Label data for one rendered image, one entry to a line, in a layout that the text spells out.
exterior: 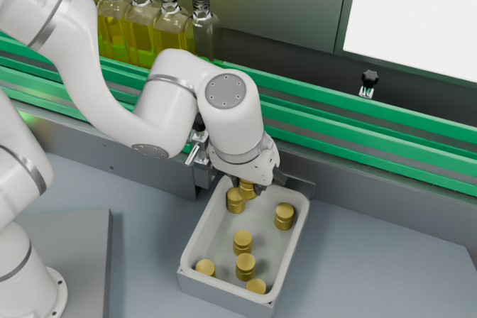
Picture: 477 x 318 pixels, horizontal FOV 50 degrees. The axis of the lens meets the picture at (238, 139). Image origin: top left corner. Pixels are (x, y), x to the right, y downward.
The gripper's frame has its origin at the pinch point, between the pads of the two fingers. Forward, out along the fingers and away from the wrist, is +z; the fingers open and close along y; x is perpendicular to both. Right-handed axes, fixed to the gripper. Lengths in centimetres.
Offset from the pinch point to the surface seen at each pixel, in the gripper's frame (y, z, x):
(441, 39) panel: -22.6, -5.1, -33.6
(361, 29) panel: -9.1, -3.7, -32.7
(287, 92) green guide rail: 1.0, 4.6, -20.6
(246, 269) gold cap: -3.9, 8.3, 12.6
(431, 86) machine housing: -24.0, 8.2, -32.9
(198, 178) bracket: 11.1, 8.5, 0.2
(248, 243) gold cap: -2.1, 9.5, 8.1
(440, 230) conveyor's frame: -33.6, 17.7, -8.9
